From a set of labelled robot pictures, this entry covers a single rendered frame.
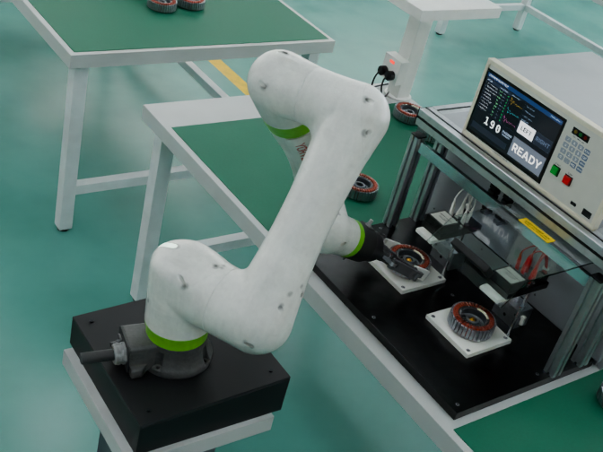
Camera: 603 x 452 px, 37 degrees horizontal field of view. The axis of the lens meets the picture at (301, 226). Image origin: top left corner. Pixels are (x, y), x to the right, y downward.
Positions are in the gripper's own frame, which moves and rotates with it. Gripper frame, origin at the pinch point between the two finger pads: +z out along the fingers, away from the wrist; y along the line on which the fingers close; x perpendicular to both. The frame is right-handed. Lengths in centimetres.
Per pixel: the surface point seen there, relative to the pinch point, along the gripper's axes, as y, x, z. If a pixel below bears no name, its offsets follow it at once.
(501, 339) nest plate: -30.5, -0.4, 5.6
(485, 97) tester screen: 5.3, -44.0, -7.7
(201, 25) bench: 151, -6, 24
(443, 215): 1.1, -14.3, 2.4
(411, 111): 73, -26, 58
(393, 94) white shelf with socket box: 87, -27, 62
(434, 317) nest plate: -18.5, 4.7, -4.3
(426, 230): 1.2, -8.8, 0.5
